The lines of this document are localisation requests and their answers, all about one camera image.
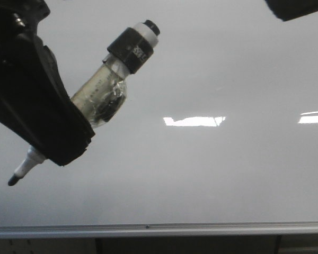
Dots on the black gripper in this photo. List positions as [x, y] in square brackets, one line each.
[28, 68]

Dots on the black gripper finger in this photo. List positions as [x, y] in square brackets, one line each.
[65, 137]

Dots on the black whiteboard marker with tape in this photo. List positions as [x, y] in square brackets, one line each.
[105, 91]

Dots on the grey pegboard panel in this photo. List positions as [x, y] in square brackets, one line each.
[47, 246]

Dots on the dark object top right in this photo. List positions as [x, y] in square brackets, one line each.
[287, 10]

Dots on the white whiteboard with aluminium frame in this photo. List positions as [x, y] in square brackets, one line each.
[218, 134]

